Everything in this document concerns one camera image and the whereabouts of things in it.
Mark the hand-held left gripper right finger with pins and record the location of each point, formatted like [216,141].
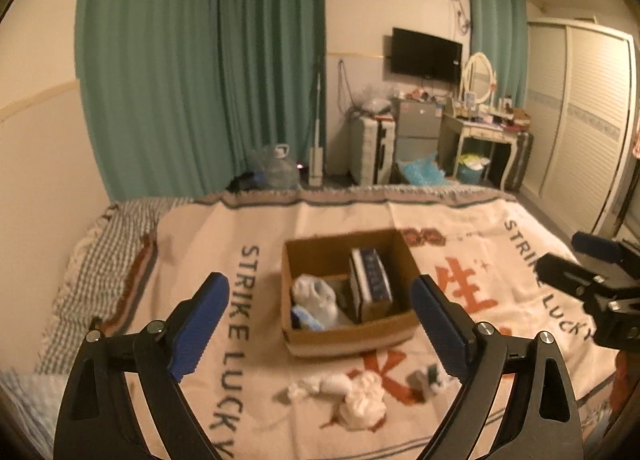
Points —
[440,330]

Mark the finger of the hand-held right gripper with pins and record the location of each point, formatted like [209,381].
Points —
[560,270]
[592,244]

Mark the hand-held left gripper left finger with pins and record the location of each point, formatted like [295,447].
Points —
[200,325]

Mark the grey green sock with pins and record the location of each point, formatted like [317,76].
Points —
[430,380]

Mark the brown cardboard box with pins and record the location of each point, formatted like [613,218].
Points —
[345,290]

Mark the white cloth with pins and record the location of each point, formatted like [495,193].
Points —
[362,402]

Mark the white sock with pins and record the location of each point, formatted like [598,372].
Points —
[325,382]

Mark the blue white packet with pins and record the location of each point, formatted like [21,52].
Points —
[306,319]

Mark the white socks bundle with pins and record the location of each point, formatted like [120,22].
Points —
[316,296]

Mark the printed beige blanket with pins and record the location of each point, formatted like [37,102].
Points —
[260,220]

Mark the checkered bed sheet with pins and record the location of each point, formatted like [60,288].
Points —
[95,260]

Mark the white sliding wardrobe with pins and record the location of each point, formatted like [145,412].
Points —
[585,115]

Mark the blue waste bin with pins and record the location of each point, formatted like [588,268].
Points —
[471,171]

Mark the dark bag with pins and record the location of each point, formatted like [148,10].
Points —
[245,183]

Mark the blue plastic bag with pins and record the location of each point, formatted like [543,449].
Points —
[422,170]

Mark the white dressing table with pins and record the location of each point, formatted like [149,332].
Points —
[475,133]

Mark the large water jug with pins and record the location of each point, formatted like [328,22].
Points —
[280,168]

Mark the grey suitcase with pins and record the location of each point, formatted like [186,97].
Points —
[371,150]

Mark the light striped cloth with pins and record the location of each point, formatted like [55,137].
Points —
[25,410]

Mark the small grey fridge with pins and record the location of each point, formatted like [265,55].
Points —
[417,133]

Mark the oval white-framed mirror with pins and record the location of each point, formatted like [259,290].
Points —
[479,78]

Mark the white stick mop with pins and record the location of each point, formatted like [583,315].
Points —
[316,140]

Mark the narrow green curtain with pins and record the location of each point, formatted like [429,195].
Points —
[497,35]

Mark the clear plastic bag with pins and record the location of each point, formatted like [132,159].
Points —
[375,106]

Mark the wide green curtain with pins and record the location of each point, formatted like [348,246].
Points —
[190,65]

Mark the black wall television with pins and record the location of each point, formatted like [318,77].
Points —
[425,55]

